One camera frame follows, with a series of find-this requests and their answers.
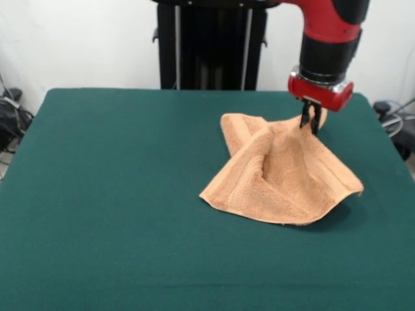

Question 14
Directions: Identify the tan terry towel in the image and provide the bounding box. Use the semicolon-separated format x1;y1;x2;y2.
198;106;365;227

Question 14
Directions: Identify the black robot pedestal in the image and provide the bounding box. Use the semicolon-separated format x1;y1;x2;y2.
151;0;282;91

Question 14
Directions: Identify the dark green table cloth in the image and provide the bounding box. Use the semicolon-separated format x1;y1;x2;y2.
0;87;415;311

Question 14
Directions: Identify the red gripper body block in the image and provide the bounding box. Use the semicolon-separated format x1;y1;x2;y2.
287;65;355;113

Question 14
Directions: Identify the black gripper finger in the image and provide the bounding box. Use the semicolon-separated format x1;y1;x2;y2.
309;104;324;136
298;100;313;130

